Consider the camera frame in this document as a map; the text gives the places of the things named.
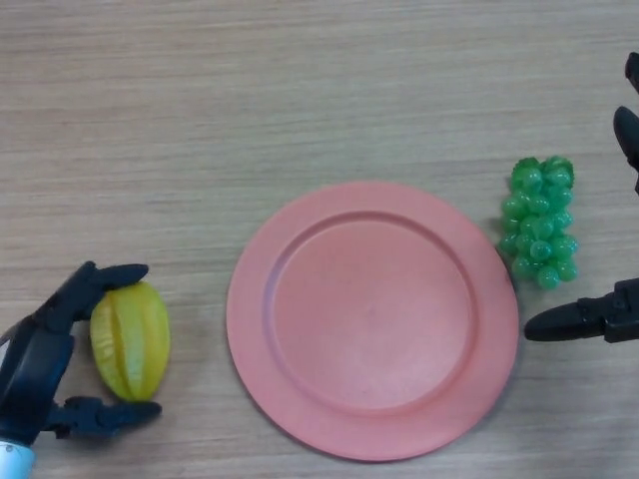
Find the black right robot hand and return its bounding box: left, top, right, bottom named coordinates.
left=524, top=51, right=639, bottom=344

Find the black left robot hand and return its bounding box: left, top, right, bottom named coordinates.
left=0, top=260, right=164, bottom=445

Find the yellow starfruit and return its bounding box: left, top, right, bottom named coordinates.
left=89, top=280, right=172, bottom=403

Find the pink round plate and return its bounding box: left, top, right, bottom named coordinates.
left=226, top=181, right=520, bottom=462

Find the green grape bunch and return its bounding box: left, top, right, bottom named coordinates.
left=497, top=156, right=579, bottom=290

